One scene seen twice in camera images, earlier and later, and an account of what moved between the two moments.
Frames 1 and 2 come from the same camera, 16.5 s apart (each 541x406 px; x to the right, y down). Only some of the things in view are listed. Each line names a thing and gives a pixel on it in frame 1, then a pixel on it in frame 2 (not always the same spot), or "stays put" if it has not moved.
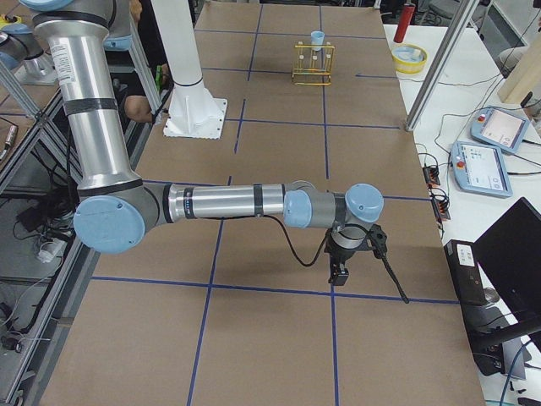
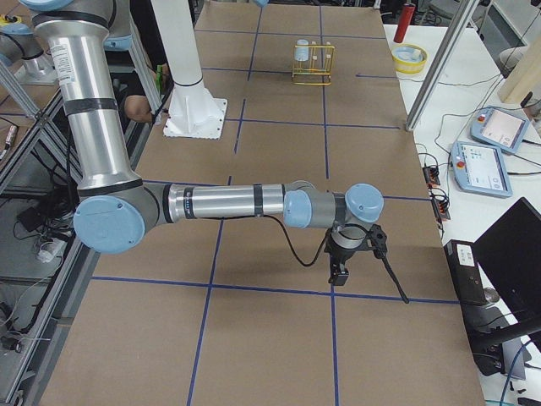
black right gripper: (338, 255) stays put
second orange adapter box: (441, 209) stays put
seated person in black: (129, 86) stays put
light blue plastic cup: (317, 38) -> (301, 54)
